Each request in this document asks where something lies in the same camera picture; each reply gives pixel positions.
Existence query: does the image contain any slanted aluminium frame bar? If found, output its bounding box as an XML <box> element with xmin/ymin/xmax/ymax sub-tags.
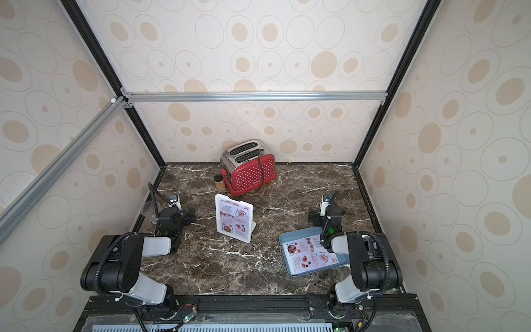
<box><xmin>1</xmin><ymin>96</ymin><xmax>125</xmax><ymax>243</ymax></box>

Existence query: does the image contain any clear drinking glass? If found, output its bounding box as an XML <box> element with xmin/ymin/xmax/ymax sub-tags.
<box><xmin>140</xmin><ymin>201</ymin><xmax>160</xmax><ymax>225</ymax></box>

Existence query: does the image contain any small brown spice jar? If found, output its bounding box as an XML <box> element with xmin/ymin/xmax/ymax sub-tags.
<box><xmin>214</xmin><ymin>174</ymin><xmax>225</xmax><ymax>192</ymax></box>

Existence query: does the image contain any clear acrylic menu holder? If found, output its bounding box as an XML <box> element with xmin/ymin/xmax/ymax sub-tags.
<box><xmin>214</xmin><ymin>193</ymin><xmax>257</xmax><ymax>244</ymax></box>

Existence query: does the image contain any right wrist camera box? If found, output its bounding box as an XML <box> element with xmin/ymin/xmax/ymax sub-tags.
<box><xmin>319</xmin><ymin>194</ymin><xmax>332</xmax><ymax>217</ymax></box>

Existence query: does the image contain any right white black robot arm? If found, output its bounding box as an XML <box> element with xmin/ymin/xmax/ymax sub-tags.
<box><xmin>308</xmin><ymin>201</ymin><xmax>403</xmax><ymax>306</ymax></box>

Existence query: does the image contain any blue-grey plastic tray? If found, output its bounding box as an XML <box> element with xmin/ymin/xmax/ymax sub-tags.
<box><xmin>279</xmin><ymin>227</ymin><xmax>349</xmax><ymax>277</ymax></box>

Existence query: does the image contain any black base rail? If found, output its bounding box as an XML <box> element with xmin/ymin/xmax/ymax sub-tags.
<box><xmin>74</xmin><ymin>294</ymin><xmax>431</xmax><ymax>331</ymax></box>

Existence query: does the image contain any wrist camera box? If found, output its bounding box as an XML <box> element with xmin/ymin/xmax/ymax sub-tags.
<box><xmin>319</xmin><ymin>194</ymin><xmax>332</xmax><ymax>217</ymax></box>
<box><xmin>168</xmin><ymin>194</ymin><xmax>182</xmax><ymax>210</ymax></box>

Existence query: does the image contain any red and chrome toaster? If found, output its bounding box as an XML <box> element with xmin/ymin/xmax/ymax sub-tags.
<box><xmin>220</xmin><ymin>140</ymin><xmax>277</xmax><ymax>196</ymax></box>

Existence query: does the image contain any new printed menu sheet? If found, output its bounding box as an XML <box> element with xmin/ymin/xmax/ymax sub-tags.
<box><xmin>282</xmin><ymin>235</ymin><xmax>340</xmax><ymax>276</ymax></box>

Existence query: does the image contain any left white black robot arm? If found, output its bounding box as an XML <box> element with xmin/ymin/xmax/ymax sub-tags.
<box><xmin>80</xmin><ymin>207</ymin><xmax>196</xmax><ymax>311</ymax></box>

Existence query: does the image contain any horizontal aluminium frame bar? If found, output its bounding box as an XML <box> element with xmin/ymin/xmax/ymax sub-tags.
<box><xmin>120</xmin><ymin>91</ymin><xmax>388</xmax><ymax>104</ymax></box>

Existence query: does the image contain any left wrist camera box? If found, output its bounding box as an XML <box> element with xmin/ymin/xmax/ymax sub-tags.
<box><xmin>168</xmin><ymin>194</ymin><xmax>182</xmax><ymax>210</ymax></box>

